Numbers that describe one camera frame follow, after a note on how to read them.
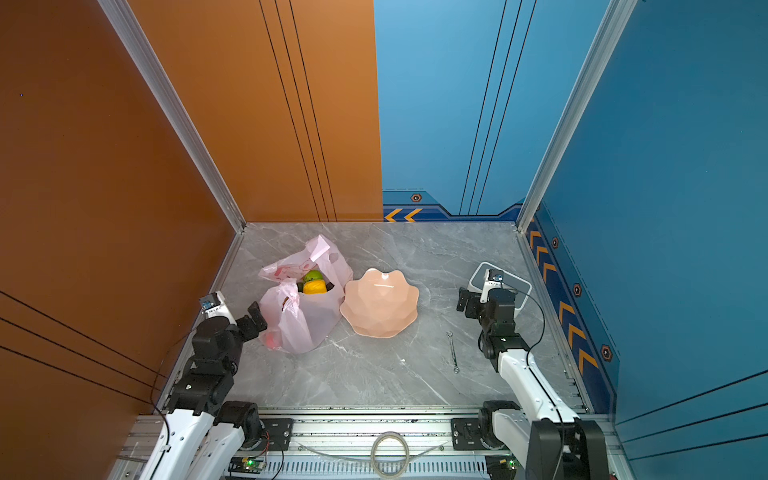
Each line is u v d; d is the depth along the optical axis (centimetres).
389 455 71
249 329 68
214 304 63
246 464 71
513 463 70
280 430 74
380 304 94
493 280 73
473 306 77
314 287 91
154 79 80
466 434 72
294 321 65
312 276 95
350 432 76
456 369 85
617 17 70
